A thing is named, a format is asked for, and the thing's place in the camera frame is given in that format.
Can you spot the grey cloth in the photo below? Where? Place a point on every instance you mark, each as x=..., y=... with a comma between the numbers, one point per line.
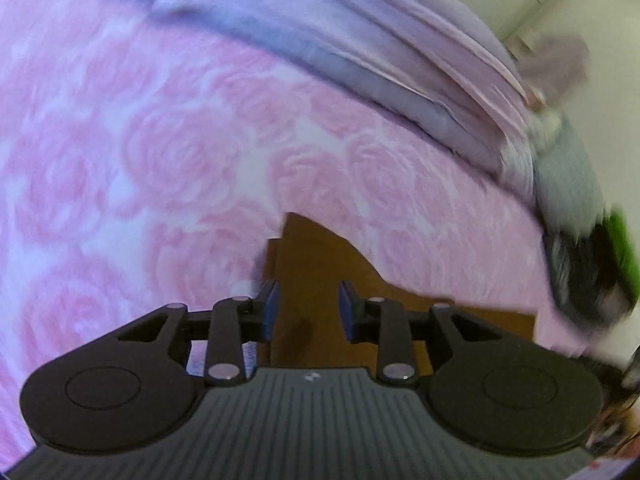
x=570, y=180

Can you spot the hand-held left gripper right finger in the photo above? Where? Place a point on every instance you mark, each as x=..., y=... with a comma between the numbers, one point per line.
x=346, y=310

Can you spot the black cloth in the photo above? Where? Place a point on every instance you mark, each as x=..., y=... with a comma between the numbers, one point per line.
x=582, y=280

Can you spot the folded lilac quilt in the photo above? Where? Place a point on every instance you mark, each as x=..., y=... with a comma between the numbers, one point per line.
x=380, y=45

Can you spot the mauve cloth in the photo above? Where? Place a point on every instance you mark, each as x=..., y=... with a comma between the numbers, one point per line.
x=557, y=65

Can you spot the green cloth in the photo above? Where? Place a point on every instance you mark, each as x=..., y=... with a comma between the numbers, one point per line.
x=617, y=245

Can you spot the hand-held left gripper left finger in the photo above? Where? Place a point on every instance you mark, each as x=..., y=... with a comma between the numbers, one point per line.
x=270, y=307

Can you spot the brown shirt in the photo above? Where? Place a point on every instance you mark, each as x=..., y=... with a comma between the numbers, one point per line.
x=310, y=280

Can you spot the pink floral blanket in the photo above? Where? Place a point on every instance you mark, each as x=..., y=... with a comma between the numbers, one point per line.
x=150, y=160

